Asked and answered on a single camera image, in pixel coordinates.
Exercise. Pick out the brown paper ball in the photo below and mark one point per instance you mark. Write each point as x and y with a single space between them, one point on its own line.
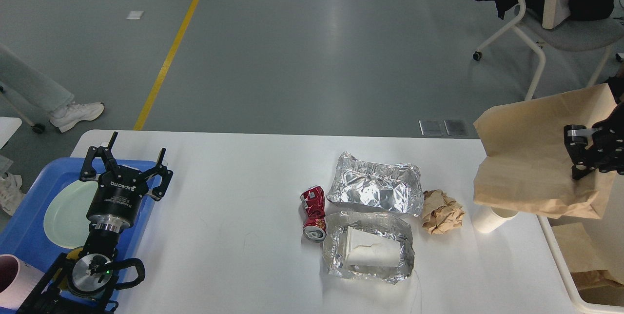
441 213

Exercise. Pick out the white paper cup lying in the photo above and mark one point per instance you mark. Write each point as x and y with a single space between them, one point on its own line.
363 249

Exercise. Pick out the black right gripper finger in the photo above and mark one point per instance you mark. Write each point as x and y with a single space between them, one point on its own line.
577 143

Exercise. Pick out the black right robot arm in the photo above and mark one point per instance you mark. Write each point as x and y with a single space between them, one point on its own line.
618 113

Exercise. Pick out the white chair at left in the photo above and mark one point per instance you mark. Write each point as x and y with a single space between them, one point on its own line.
9 125

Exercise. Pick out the crumpled aluminium foil sheet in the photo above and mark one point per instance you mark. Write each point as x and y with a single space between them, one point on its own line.
393 188

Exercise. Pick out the light green plate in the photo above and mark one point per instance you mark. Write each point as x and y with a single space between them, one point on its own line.
65 220

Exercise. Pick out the beige plastic bin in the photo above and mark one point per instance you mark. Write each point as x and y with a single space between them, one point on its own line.
603 300

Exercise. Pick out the white paper cup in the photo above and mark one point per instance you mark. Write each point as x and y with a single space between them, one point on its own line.
486 219
363 249

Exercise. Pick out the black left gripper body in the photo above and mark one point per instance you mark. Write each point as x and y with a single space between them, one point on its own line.
121 199

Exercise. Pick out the brown paper bag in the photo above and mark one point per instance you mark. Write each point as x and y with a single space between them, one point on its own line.
527 167
586 265

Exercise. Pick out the white paper scrap on floor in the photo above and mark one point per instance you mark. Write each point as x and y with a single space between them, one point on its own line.
135 15

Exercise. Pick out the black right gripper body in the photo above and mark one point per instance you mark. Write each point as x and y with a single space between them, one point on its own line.
607 147

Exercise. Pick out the pink ribbed cup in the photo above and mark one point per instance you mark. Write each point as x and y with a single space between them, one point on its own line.
17 281

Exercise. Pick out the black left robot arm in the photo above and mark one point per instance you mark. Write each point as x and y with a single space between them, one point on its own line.
86 284

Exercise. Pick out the blue plastic tray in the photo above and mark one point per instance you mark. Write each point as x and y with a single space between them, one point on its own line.
24 235

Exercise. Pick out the aluminium foil tray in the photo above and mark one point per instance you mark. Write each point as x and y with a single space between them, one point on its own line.
382 224

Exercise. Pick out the grey floor plate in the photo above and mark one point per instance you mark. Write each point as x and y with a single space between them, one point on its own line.
431 128
456 128

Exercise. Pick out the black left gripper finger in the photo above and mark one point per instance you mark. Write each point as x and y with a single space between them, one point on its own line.
156 192
112 169

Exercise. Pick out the grey white office chair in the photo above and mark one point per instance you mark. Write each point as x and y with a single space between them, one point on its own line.
569 35

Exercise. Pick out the crushed red soda can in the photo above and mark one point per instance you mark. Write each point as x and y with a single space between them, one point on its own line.
313 202

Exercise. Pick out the teal mug yellow inside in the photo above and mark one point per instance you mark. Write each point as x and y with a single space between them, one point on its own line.
74 254

